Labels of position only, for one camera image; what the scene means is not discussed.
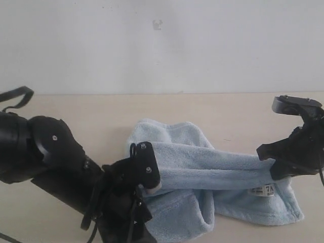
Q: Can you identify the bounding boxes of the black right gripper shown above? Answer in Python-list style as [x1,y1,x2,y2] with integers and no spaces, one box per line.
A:
[256,117,323,180]

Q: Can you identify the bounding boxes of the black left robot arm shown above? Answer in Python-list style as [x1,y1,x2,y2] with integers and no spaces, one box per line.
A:
[1,112,160,242]

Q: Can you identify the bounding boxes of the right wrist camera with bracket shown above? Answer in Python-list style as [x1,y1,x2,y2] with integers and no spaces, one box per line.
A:
[271,95,323,121]

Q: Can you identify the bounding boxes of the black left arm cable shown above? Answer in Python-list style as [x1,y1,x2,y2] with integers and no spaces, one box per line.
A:
[0,86,35,113]

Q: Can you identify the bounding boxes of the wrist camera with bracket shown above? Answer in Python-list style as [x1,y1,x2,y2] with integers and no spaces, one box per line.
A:
[271,95,323,121]
[130,141,161,194]

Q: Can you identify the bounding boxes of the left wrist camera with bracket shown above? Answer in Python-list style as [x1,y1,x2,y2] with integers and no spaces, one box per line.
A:
[130,141,161,194]

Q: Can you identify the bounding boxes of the white care label tag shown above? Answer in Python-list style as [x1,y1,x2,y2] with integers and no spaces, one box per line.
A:
[248,184,275,197]

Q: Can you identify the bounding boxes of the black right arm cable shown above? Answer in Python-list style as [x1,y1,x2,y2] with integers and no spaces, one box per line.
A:
[317,161,324,187]

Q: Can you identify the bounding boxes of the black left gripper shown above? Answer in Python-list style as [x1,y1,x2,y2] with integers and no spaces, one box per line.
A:
[81,159,153,242]

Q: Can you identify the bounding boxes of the light blue fleece towel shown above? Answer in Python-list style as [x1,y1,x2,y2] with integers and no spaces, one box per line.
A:
[126,118,304,242]

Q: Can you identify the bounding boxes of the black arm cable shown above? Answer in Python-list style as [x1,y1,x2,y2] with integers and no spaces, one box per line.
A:
[317,161,324,187]
[0,86,35,113]

